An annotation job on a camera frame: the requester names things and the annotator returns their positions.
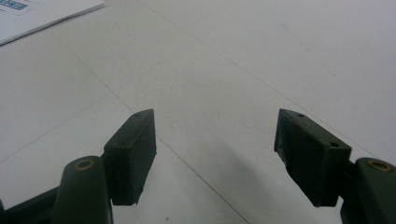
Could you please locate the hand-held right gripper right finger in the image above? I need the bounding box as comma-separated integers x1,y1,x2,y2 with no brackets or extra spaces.
273,107,353,208

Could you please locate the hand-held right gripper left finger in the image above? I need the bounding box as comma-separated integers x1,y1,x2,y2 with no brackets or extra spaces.
103,108,158,206

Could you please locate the white paper sheet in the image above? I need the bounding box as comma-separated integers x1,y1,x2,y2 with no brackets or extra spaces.
0,0,107,48

